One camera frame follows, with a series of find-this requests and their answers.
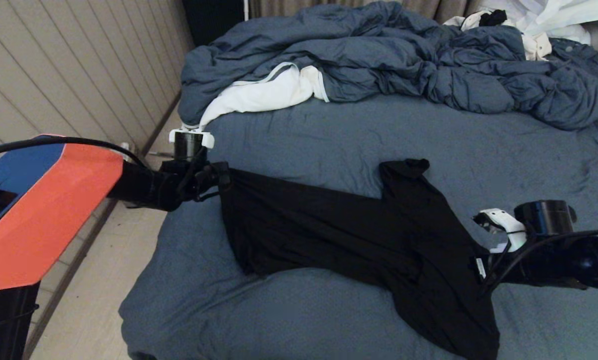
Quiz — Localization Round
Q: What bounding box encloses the crumpled blue duvet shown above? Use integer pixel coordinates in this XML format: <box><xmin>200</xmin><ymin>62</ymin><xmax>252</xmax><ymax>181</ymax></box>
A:
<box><xmin>179</xmin><ymin>1</ymin><xmax>598</xmax><ymax>132</ymax></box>

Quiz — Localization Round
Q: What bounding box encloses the beige curtain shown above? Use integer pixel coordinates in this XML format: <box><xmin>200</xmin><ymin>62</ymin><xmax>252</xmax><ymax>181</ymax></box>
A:
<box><xmin>249</xmin><ymin>0</ymin><xmax>482</xmax><ymax>26</ymax></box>

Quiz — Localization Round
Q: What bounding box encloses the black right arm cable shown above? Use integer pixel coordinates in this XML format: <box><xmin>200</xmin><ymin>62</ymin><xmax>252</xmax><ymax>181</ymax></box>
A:
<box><xmin>479</xmin><ymin>227</ymin><xmax>598</xmax><ymax>298</ymax></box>

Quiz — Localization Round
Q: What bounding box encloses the small black garment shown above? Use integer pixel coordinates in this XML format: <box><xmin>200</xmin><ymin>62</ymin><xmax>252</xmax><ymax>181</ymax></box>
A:
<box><xmin>479</xmin><ymin>9</ymin><xmax>508</xmax><ymax>27</ymax></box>

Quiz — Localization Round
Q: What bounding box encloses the white quilt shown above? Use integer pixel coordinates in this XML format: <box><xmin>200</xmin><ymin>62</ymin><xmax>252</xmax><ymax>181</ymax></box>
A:
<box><xmin>181</xmin><ymin>62</ymin><xmax>329</xmax><ymax>146</ymax></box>

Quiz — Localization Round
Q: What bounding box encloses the cream buttoned shirt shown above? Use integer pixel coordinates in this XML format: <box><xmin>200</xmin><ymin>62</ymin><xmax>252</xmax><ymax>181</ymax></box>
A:
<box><xmin>522</xmin><ymin>31</ymin><xmax>554</xmax><ymax>61</ymax></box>

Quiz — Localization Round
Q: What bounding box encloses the bed with blue sheet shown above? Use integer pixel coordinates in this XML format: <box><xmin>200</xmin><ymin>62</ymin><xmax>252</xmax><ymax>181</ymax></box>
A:
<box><xmin>119</xmin><ymin>94</ymin><xmax>598</xmax><ymax>360</ymax></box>

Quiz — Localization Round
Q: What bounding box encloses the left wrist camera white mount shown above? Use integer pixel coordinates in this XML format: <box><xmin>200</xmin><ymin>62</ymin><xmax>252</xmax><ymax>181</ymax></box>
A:
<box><xmin>169</xmin><ymin>127</ymin><xmax>214</xmax><ymax>163</ymax></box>

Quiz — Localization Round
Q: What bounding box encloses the dark cabinet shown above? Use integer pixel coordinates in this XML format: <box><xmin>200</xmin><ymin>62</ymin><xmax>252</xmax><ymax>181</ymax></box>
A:
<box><xmin>181</xmin><ymin>0</ymin><xmax>245</xmax><ymax>48</ymax></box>

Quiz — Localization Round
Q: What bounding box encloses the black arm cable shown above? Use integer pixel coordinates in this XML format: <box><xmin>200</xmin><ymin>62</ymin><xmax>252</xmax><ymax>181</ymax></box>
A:
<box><xmin>0</xmin><ymin>136</ymin><xmax>147</xmax><ymax>168</ymax></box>
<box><xmin>479</xmin><ymin>227</ymin><xmax>598</xmax><ymax>298</ymax></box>

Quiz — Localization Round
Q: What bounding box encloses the dark blue denim garment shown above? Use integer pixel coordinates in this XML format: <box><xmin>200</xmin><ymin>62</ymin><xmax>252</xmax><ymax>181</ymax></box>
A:
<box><xmin>549</xmin><ymin>37</ymin><xmax>598</xmax><ymax>101</ymax></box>

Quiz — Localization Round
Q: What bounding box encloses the black t-shirt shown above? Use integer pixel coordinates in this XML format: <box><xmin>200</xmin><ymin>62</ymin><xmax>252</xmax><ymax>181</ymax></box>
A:
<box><xmin>219</xmin><ymin>158</ymin><xmax>502</xmax><ymax>360</ymax></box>

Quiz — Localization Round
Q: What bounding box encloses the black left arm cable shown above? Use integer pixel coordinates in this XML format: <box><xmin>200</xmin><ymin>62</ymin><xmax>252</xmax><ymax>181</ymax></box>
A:
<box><xmin>0</xmin><ymin>136</ymin><xmax>147</xmax><ymax>168</ymax></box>

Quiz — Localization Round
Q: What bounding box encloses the white crumpled garment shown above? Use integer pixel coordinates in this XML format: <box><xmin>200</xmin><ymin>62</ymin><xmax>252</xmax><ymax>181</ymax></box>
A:
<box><xmin>444</xmin><ymin>0</ymin><xmax>598</xmax><ymax>46</ymax></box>

